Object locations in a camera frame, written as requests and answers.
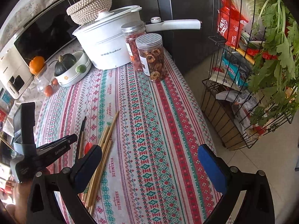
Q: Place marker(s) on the jar of dried fruit slices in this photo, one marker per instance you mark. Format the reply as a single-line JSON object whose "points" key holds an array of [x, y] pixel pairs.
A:
{"points": [[153, 60]]}

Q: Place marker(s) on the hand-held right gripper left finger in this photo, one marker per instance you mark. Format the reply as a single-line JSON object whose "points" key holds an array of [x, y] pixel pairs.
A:
{"points": [[86, 170]]}

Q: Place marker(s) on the patterned red green tablecloth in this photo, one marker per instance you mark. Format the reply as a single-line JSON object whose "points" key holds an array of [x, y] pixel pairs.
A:
{"points": [[151, 121]]}

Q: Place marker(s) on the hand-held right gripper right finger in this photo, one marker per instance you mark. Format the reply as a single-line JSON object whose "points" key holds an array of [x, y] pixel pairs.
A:
{"points": [[211, 165]]}

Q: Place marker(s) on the stack of white dishes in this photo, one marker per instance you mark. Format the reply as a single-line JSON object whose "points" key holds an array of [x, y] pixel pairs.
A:
{"points": [[70, 79]]}

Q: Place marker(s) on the red snack packet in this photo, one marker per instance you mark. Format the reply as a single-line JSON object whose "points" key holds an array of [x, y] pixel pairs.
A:
{"points": [[227, 25]]}

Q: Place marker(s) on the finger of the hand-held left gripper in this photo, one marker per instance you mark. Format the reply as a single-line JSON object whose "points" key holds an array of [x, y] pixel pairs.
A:
{"points": [[63, 141]]}

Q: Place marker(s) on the blue snack packet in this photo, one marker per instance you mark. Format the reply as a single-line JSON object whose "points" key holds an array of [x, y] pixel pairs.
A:
{"points": [[233, 67]]}

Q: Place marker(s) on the clear glass jar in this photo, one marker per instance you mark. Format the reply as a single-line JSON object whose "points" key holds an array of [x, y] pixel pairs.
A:
{"points": [[43, 81]]}

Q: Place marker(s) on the person's left hand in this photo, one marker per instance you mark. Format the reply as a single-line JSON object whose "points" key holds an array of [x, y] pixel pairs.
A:
{"points": [[16, 198]]}

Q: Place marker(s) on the leafy green celery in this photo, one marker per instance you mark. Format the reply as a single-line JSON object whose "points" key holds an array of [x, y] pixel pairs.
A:
{"points": [[280, 58]]}

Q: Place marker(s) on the pile of wooden chopsticks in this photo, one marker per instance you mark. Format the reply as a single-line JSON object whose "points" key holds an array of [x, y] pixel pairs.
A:
{"points": [[106, 144]]}

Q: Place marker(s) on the green round knob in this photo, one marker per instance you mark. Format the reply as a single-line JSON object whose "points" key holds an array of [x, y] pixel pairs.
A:
{"points": [[81, 69]]}

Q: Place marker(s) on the small tangerine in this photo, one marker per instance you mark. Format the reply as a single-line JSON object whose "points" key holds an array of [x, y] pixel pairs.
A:
{"points": [[55, 81], [48, 90]]}

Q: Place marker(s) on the white plastic packet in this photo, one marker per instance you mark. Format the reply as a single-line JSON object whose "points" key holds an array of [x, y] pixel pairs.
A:
{"points": [[229, 96]]}

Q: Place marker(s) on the black chopstick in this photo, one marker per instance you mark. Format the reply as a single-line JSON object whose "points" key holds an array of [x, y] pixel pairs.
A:
{"points": [[81, 135]]}

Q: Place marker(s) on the jar of red dried berries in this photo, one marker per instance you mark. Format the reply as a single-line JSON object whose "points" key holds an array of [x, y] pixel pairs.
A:
{"points": [[132, 44]]}

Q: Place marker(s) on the black refrigerator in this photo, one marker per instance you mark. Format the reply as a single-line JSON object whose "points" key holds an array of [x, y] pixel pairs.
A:
{"points": [[186, 2]]}

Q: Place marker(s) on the black glass appliance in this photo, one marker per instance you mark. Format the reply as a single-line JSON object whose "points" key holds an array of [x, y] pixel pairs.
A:
{"points": [[46, 32]]}

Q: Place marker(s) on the dark green squash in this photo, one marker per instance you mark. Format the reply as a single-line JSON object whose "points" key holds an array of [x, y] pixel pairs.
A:
{"points": [[64, 66]]}

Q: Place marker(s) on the white electric pot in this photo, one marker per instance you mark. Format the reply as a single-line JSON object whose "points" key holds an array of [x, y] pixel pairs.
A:
{"points": [[105, 49]]}

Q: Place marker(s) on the red spoon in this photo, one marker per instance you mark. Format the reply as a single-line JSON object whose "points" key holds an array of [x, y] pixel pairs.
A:
{"points": [[87, 148]]}

